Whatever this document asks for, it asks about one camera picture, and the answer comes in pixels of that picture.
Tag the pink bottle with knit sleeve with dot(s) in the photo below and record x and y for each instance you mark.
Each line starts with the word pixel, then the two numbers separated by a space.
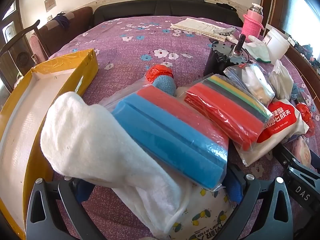
pixel 253 21

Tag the white fluffy towel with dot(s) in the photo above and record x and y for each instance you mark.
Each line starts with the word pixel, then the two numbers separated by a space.
pixel 86 141

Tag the white paper notebook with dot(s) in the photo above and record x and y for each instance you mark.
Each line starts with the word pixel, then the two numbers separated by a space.
pixel 203 28

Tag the red white wipes pack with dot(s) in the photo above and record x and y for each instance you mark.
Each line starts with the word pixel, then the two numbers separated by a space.
pixel 286 122

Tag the red multicolour sponge pack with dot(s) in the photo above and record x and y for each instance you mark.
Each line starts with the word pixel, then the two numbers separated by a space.
pixel 238 113

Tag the brown armchair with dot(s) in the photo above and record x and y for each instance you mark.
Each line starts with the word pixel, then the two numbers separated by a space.
pixel 59 31

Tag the red plastic bag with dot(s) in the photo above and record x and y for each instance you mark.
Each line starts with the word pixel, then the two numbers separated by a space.
pixel 307 118

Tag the blue scrubber with red bag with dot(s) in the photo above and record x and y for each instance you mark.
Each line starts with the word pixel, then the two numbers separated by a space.
pixel 161 77

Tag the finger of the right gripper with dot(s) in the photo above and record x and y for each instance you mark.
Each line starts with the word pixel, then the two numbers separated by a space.
pixel 302 182

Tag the white crumpled cloth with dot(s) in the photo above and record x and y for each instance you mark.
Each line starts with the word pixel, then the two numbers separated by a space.
pixel 281 81

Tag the pink tissue pack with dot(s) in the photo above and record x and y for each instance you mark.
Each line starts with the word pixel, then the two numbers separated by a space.
pixel 301 152

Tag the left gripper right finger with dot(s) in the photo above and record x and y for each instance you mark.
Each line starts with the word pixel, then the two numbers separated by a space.
pixel 274 220

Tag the yellow cardboard tray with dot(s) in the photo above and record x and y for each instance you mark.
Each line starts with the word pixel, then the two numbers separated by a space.
pixel 22 117

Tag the wooden sideboard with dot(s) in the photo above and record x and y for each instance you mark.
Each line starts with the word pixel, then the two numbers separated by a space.
pixel 300 62

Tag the purple floral tablecloth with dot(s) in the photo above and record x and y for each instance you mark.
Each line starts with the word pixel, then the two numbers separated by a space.
pixel 125 49

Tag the white work glove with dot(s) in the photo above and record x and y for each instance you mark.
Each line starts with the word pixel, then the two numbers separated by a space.
pixel 257 49

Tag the white plastic bucket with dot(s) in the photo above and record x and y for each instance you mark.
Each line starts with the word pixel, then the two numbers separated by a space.
pixel 276 44

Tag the wooden chair frame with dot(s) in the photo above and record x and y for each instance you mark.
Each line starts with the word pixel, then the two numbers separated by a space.
pixel 20 51

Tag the lemon print tissue pack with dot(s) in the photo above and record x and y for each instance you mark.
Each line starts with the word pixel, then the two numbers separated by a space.
pixel 204 216

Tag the blue red sponge pack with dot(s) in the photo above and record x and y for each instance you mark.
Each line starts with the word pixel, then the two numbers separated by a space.
pixel 172 132

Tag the clear bag of white items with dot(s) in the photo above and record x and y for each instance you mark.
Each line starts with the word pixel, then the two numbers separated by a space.
pixel 251 78

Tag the black sofa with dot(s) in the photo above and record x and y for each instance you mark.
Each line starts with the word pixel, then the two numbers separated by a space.
pixel 221 12

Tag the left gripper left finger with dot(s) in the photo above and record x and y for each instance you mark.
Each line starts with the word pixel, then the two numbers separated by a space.
pixel 55 210

